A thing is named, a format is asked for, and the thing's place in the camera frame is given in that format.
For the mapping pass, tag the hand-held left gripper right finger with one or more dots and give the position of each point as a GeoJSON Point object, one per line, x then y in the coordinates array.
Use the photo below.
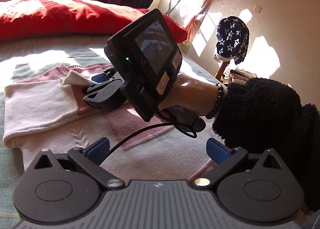
{"type": "Point", "coordinates": [217, 150]}

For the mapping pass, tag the person's right forearm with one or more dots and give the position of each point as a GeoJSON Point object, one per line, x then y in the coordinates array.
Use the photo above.
{"type": "Point", "coordinates": [262, 109]}

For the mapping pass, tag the white wall socket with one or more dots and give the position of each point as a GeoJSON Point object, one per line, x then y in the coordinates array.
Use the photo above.
{"type": "Point", "coordinates": [257, 8]}

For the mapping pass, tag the person's right hand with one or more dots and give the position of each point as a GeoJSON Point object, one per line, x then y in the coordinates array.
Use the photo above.
{"type": "Point", "coordinates": [192, 94]}

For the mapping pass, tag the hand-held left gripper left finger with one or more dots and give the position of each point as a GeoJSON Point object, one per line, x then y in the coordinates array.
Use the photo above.
{"type": "Point", "coordinates": [98, 149]}

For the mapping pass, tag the stack of folded clothes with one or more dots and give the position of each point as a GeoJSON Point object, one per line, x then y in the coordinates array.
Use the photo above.
{"type": "Point", "coordinates": [240, 76]}

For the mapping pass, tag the red quilt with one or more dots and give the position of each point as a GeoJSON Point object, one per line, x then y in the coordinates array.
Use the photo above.
{"type": "Point", "coordinates": [50, 16]}

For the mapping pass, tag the navy star-print garment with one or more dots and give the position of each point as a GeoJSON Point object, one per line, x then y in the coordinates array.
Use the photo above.
{"type": "Point", "coordinates": [232, 38]}

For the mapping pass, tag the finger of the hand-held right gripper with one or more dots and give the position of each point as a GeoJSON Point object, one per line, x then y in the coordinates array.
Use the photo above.
{"type": "Point", "coordinates": [98, 78]}
{"type": "Point", "coordinates": [91, 94]}

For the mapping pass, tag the pink and white sweater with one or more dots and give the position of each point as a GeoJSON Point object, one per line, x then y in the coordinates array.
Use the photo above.
{"type": "Point", "coordinates": [37, 104]}

